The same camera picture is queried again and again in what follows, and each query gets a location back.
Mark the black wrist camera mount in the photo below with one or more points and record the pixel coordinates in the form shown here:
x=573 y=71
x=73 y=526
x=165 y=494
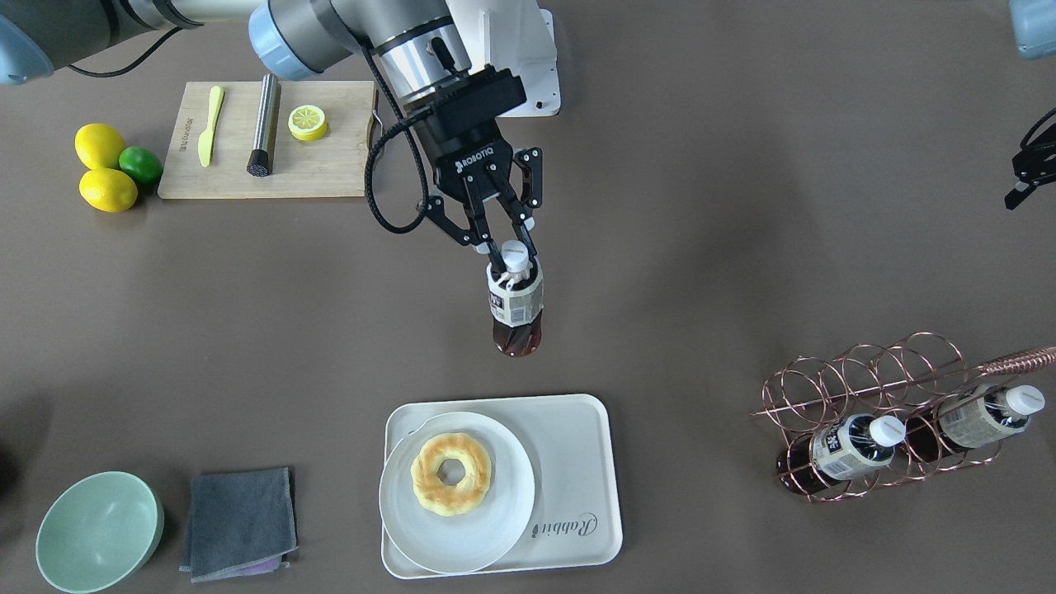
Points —
x=467 y=103

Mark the yellow lemon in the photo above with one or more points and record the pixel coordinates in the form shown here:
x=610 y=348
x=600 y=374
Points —
x=99 y=146
x=108 y=190

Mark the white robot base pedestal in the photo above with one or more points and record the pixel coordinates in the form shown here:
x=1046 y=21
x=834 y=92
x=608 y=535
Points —
x=518 y=35

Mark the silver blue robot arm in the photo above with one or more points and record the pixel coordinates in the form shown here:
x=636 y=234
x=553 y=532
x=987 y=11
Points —
x=448 y=69

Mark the mint green bowl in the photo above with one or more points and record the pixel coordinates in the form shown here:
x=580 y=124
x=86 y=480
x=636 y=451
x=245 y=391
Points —
x=101 y=530

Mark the copper wire bottle rack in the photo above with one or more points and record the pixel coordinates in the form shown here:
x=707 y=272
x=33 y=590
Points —
x=900 y=380

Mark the green lime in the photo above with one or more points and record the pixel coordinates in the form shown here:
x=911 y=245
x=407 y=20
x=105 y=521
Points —
x=141 y=165

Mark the half lemon slice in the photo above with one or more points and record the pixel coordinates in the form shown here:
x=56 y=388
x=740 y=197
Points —
x=307 y=123

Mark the steel muddler black tip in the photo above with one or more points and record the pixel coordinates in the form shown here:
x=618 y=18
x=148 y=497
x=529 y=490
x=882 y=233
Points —
x=260 y=160

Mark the bamboo cutting board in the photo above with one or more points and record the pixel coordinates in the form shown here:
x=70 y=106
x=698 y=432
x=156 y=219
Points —
x=330 y=167

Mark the tea bottle white cap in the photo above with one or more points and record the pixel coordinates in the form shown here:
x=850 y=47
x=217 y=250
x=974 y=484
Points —
x=516 y=299

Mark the white round plate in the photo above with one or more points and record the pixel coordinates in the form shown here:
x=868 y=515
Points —
x=456 y=495

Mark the yellow plastic knife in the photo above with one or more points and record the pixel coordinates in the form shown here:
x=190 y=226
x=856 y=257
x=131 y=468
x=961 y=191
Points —
x=205 y=142

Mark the grey folded cloth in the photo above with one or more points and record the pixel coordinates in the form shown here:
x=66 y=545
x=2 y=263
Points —
x=239 y=524

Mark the cream rectangular tray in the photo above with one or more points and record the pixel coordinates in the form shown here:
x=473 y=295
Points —
x=553 y=500

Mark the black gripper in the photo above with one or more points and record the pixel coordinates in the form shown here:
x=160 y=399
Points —
x=467 y=154

